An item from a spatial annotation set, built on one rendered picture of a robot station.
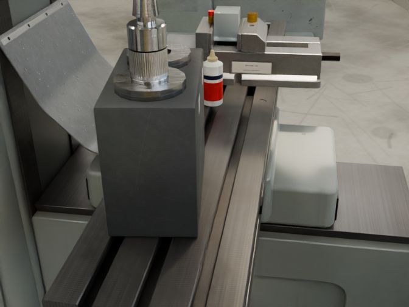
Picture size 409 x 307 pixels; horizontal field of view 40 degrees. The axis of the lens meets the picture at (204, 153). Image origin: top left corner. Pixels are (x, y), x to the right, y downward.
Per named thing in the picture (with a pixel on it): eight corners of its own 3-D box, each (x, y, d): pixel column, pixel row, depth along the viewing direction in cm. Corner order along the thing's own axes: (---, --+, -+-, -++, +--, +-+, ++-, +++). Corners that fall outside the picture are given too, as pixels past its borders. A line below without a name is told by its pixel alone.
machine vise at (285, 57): (317, 64, 131) (321, 17, 126) (321, 88, 118) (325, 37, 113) (169, 59, 135) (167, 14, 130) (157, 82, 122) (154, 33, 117)
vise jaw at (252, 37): (267, 35, 128) (268, 17, 126) (265, 52, 117) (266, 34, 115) (240, 34, 129) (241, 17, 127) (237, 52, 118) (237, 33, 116)
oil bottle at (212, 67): (224, 99, 114) (224, 46, 109) (221, 107, 110) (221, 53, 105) (204, 98, 115) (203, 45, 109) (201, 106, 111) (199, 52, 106)
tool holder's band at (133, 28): (169, 35, 65) (168, 26, 65) (128, 38, 65) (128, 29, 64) (163, 24, 69) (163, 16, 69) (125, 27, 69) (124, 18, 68)
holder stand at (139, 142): (205, 156, 93) (203, 38, 84) (199, 238, 74) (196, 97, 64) (132, 156, 94) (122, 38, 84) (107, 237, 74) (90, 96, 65)
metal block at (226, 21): (240, 33, 125) (240, 6, 123) (237, 41, 120) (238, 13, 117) (216, 32, 126) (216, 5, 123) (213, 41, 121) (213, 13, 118)
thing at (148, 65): (171, 82, 68) (169, 35, 65) (132, 86, 67) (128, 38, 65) (165, 69, 72) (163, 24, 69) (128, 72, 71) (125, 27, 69)
